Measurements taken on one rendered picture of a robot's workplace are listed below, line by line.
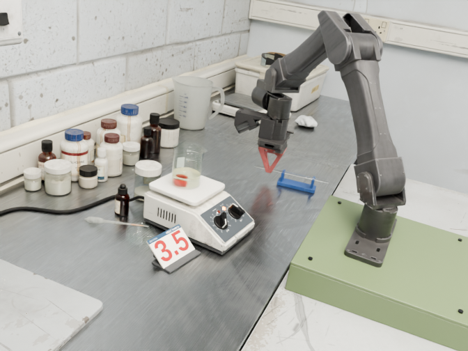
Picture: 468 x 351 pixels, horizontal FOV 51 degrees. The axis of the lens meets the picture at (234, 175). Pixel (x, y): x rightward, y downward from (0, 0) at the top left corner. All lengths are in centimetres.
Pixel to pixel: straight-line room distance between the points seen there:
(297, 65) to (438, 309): 60
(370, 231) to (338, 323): 20
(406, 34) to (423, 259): 137
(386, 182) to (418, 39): 133
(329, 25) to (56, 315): 72
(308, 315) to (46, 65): 82
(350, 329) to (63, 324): 45
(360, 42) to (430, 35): 122
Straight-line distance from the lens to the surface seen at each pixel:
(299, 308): 87
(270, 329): 82
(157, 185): 101
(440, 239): 110
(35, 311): 82
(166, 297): 85
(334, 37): 101
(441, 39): 221
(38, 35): 124
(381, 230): 98
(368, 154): 96
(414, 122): 232
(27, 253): 96
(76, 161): 119
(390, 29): 222
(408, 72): 228
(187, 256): 95
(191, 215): 96
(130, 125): 134
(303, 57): 113
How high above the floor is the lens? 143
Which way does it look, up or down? 24 degrees down
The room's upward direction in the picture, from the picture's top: 8 degrees clockwise
